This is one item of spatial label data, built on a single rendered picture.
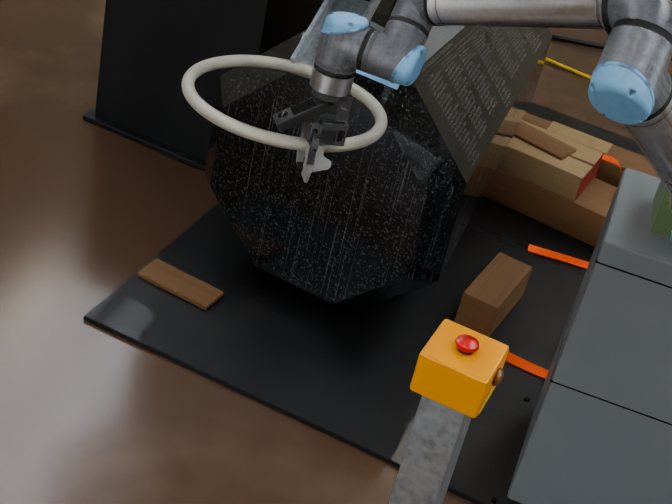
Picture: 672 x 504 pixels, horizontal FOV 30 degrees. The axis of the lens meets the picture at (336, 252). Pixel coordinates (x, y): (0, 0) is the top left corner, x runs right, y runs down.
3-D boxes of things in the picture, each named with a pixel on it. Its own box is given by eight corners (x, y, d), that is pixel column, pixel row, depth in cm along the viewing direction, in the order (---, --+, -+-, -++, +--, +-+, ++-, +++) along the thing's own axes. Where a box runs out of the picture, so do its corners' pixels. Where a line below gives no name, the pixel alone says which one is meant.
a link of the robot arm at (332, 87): (318, 77, 261) (308, 57, 269) (313, 98, 264) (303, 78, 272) (359, 81, 264) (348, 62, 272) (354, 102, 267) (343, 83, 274)
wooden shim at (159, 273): (136, 276, 381) (137, 272, 380) (156, 262, 388) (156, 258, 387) (205, 310, 373) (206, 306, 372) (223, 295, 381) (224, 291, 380)
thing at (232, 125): (223, 47, 319) (225, 36, 318) (406, 105, 312) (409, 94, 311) (146, 108, 277) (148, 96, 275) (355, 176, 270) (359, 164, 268)
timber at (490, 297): (487, 338, 389) (497, 308, 382) (453, 322, 392) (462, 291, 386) (522, 295, 412) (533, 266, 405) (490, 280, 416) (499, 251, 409)
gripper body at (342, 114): (343, 150, 273) (355, 100, 267) (305, 146, 270) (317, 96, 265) (334, 133, 279) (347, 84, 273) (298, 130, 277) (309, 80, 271)
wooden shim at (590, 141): (544, 133, 487) (545, 129, 486) (552, 123, 495) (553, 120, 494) (605, 156, 480) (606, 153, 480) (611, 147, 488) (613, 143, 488)
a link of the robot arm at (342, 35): (363, 29, 255) (319, 14, 257) (349, 85, 261) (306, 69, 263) (378, 18, 263) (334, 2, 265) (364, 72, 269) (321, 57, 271)
